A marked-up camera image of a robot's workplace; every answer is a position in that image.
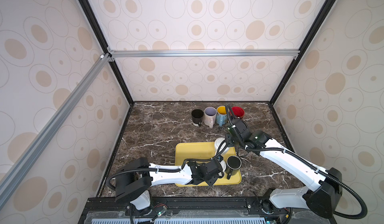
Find yellow plastic tray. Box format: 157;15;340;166
174;141;243;188

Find aluminium rail back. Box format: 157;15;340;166
103;49;300;60

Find black base frame rail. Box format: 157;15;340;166
79;197;336;224

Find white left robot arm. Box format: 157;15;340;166
106;140;229;211

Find black corner frame post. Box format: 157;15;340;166
269;0;337;106

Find black left corner post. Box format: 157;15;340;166
78;0;135;105

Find pink iridescent mug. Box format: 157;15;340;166
204;107;217;128

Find aluminium rail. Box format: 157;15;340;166
103;49;300;60
1;53;112;209

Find blue mug yellow inside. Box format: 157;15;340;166
216;106;228;126

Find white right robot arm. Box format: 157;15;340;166
225;105;368;220

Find black mug front row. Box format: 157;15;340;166
225;155;242;180

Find white mug front row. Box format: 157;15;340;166
220;160;227;172

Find aluminium rail left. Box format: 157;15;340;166
1;53;112;209

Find black mug white base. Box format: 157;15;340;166
191;109;204;127

